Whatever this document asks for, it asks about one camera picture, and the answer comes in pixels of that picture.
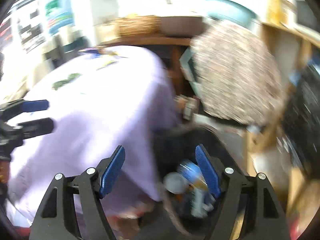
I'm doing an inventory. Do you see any clear water bottle blue label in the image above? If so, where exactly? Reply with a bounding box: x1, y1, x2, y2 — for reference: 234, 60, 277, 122
163, 160, 215, 219

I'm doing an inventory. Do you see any black trash bag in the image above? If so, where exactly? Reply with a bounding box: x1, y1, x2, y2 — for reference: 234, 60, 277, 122
281, 64, 319, 179

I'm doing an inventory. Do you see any black trash bin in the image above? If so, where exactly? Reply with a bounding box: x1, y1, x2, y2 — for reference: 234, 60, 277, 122
153, 124, 242, 239

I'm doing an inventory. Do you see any dark green leaf scrap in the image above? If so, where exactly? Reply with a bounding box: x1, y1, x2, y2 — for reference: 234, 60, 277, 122
52, 73, 81, 90

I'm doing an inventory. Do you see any purple floral tablecloth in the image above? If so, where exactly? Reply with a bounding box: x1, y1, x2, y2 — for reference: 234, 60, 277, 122
6, 46, 179, 227

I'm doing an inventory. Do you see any blue water jug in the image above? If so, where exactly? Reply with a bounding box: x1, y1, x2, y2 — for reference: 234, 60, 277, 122
44, 0, 74, 35

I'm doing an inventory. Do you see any dark wooden counter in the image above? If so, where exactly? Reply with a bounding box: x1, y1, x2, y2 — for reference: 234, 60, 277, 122
99, 36, 191, 47

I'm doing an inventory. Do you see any woven wicker basket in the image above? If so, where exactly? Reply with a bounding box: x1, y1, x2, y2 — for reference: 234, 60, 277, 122
115, 15, 161, 37

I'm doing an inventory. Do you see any floral cloth cover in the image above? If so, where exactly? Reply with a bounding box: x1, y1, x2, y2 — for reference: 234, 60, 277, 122
190, 21, 284, 126

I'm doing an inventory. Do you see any brown white rice cooker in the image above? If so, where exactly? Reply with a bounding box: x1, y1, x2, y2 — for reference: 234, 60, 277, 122
160, 16, 204, 38

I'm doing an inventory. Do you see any yellow roll package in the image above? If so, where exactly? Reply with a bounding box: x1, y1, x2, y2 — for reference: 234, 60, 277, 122
266, 0, 280, 25

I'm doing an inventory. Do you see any white microwave oven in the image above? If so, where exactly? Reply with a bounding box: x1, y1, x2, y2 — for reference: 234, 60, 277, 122
295, 0, 319, 33

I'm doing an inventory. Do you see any light blue plastic basin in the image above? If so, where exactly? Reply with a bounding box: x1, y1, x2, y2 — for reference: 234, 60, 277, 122
205, 0, 258, 29

